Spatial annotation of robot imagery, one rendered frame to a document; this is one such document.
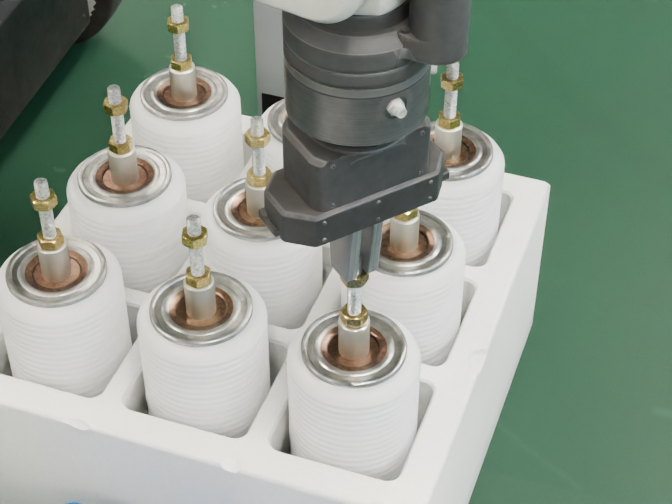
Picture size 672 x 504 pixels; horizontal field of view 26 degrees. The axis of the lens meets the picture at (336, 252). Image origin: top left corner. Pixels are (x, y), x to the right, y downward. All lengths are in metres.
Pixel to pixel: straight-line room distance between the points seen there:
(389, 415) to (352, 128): 0.26
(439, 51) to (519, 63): 0.93
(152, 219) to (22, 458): 0.21
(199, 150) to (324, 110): 0.41
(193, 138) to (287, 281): 0.17
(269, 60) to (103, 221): 0.31
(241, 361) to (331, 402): 0.08
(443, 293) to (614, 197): 0.50
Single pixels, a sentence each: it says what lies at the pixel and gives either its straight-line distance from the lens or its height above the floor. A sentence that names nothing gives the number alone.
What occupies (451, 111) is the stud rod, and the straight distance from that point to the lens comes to 1.17.
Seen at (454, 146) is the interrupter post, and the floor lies 0.26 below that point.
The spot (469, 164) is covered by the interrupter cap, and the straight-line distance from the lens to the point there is 1.19.
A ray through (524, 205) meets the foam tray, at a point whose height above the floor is 0.18.
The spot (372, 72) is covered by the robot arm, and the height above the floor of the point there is 0.52.
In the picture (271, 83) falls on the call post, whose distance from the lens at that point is 1.41.
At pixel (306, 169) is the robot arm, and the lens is 0.88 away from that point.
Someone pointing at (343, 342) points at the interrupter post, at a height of 0.27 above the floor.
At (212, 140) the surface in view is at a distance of 1.25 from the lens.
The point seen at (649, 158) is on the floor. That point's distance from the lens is 1.63.
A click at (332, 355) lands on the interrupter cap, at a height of 0.25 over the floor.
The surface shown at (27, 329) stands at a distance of 1.10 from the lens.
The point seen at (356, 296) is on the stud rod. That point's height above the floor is 0.31.
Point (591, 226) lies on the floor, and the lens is 1.53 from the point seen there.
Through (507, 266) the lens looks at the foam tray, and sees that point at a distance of 1.21.
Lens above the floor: 1.01
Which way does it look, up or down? 43 degrees down
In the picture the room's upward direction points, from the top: straight up
